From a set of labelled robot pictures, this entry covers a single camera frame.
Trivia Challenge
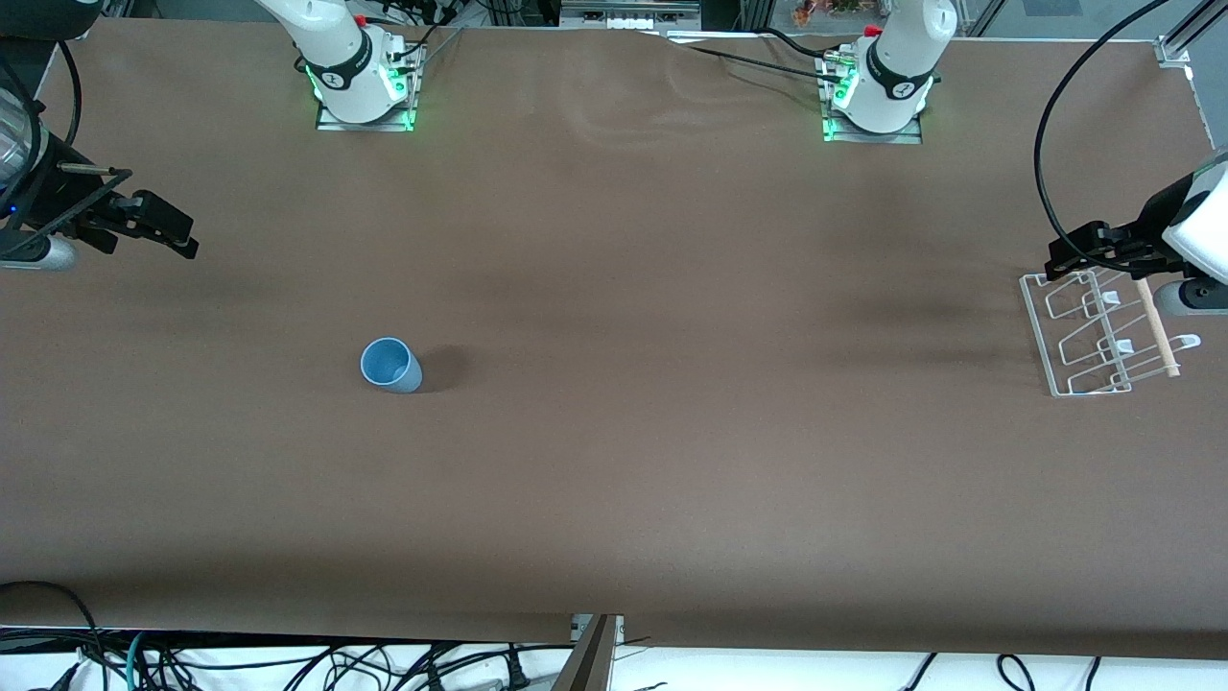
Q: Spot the blue plastic cup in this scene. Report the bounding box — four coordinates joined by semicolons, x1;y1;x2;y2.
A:
360;336;423;395

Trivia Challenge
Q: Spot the orange red small object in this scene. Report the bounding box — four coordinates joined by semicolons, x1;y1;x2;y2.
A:
791;0;864;26

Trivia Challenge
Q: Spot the brown table cover sheet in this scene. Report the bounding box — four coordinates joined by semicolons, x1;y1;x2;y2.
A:
0;19;1228;660

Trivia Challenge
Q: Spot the grey electrical box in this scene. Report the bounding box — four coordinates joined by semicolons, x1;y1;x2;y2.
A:
559;0;702;31

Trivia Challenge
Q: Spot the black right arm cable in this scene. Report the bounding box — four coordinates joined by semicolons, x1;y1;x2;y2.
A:
0;38;132;260

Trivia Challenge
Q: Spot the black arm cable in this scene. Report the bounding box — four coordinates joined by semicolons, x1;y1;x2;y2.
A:
0;38;132;260
1033;0;1173;284

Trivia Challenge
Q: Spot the white wire cup rack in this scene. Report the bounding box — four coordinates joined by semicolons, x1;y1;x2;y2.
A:
1019;272;1202;397

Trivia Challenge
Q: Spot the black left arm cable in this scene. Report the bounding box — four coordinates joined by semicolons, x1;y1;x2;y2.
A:
1033;0;1173;284

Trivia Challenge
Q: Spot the aluminium frame beam with bracket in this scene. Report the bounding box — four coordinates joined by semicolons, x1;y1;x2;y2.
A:
1155;0;1228;69

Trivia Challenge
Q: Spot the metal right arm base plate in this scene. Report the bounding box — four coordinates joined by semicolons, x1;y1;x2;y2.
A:
317;43;419;132

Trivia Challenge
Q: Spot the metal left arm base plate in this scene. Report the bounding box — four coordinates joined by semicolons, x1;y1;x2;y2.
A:
820;53;924;145

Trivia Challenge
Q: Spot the short black table cable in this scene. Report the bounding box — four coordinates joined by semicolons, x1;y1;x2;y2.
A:
763;27;828;60

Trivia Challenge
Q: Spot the thick black floor cable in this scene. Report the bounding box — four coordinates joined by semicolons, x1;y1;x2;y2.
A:
0;580;103;691

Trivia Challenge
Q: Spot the long black table cable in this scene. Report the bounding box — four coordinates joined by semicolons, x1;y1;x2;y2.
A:
660;33;845;83

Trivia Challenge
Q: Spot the aluminium profile post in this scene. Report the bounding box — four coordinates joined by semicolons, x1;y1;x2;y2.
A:
552;614;626;691

